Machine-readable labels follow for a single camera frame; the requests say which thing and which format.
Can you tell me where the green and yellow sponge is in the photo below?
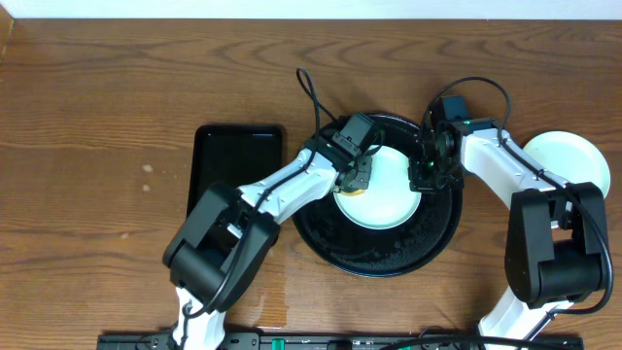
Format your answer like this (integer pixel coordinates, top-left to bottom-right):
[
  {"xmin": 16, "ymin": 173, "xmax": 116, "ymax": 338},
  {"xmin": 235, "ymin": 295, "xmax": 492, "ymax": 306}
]
[{"xmin": 340, "ymin": 189, "xmax": 365, "ymax": 196}]

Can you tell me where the light blue plate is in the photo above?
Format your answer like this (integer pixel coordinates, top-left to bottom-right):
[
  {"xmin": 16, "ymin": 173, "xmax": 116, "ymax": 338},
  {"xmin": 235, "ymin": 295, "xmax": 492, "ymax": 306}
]
[
  {"xmin": 523, "ymin": 131, "xmax": 611, "ymax": 196},
  {"xmin": 333, "ymin": 146, "xmax": 422, "ymax": 229}
]

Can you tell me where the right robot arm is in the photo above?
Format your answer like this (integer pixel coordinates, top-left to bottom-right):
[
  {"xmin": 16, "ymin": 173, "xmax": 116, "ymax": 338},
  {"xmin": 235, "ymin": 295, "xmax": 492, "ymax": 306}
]
[{"xmin": 409, "ymin": 95, "xmax": 614, "ymax": 341}]

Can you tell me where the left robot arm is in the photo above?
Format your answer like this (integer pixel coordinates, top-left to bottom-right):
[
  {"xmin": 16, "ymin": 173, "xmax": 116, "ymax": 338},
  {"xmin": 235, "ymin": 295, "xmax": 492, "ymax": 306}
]
[{"xmin": 162, "ymin": 113, "xmax": 385, "ymax": 349}]

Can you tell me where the black round tray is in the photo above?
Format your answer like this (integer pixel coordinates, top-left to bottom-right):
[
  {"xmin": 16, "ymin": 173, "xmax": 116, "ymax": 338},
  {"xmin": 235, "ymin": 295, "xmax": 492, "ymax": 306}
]
[{"xmin": 294, "ymin": 113, "xmax": 463, "ymax": 277}]

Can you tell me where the black rectangular tray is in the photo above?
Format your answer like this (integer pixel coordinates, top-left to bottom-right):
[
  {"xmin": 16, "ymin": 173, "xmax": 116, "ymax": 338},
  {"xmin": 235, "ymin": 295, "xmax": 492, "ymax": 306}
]
[{"xmin": 187, "ymin": 124, "xmax": 283, "ymax": 212}]

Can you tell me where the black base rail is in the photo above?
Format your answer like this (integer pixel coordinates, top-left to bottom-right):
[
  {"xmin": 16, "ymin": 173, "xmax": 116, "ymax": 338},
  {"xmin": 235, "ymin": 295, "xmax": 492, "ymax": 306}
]
[{"xmin": 95, "ymin": 332, "xmax": 584, "ymax": 350}]

